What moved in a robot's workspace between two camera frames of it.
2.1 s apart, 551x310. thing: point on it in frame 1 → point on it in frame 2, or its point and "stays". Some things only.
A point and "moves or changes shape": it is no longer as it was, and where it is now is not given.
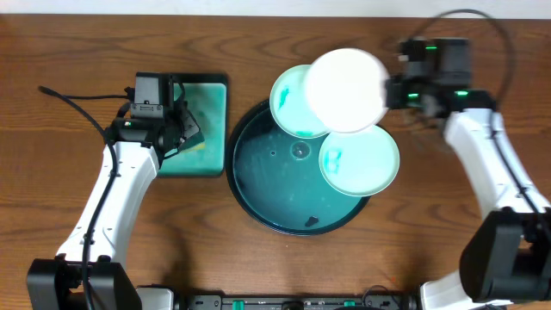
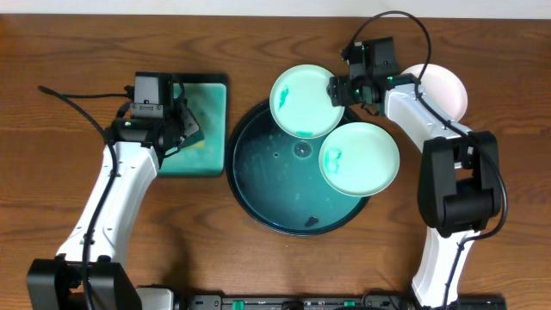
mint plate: (290, 105) stays
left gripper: (182, 130) stays
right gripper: (391, 89) → (339, 89)
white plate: (345, 89) moves or changes shape
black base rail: (295, 302) stays
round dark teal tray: (276, 177) stays
